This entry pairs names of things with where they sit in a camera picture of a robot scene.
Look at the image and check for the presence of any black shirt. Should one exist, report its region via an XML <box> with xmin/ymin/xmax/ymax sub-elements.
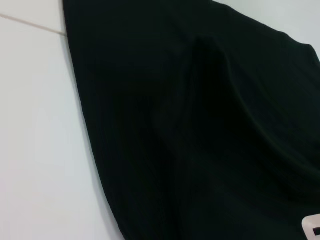
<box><xmin>62</xmin><ymin>0</ymin><xmax>320</xmax><ymax>240</ymax></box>

